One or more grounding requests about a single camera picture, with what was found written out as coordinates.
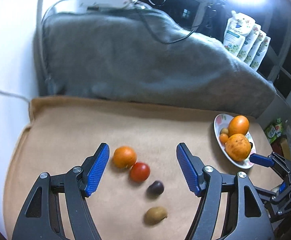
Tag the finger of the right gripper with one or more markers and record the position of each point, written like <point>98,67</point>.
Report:
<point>281,188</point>
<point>261,160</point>

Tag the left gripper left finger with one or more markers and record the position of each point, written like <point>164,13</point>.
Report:
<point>40,216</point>

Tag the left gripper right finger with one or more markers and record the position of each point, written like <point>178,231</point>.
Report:
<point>245,216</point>

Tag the orange cherry tomato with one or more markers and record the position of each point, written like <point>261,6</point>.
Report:
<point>223,137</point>

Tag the dark plum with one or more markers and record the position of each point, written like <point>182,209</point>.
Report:
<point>155,189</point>

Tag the tan longan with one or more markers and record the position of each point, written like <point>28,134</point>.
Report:
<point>155,215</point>
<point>224,131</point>

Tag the red tomato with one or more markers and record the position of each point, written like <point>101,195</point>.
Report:
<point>140,172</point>

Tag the small orange mandarin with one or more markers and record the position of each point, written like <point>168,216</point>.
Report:
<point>124,157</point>

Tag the green package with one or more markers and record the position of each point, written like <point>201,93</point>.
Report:
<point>274,130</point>

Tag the large spotted orange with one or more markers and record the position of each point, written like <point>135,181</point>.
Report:
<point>238,147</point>

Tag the large smooth orange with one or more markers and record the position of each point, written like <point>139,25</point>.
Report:
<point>238,125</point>

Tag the floral white plate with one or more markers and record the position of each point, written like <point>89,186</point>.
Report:
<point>222,121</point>

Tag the tan fleece mat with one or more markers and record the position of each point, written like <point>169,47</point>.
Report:
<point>62,132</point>

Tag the white refill pouch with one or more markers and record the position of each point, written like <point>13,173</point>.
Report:
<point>237,28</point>
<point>251,54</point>
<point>260,54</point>
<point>249,41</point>

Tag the grey cushion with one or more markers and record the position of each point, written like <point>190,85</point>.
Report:
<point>144,56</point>

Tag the white refill pouch front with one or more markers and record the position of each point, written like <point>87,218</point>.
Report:
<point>237,28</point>

